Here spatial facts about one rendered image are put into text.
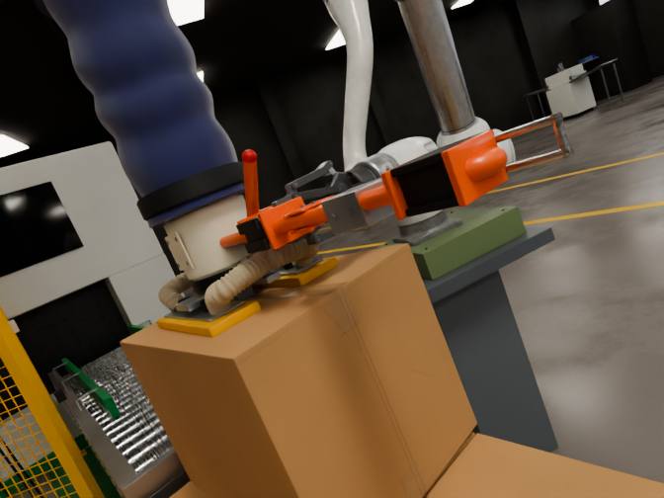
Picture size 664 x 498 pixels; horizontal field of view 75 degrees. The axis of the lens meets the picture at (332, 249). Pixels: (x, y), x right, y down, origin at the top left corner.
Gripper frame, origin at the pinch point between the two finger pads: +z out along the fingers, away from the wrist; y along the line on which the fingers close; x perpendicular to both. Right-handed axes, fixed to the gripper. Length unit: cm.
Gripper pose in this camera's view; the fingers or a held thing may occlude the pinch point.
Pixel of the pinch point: (280, 223)
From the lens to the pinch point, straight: 70.5
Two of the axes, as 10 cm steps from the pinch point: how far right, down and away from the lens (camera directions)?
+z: -7.1, 4.0, -5.8
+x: -6.0, 1.0, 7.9
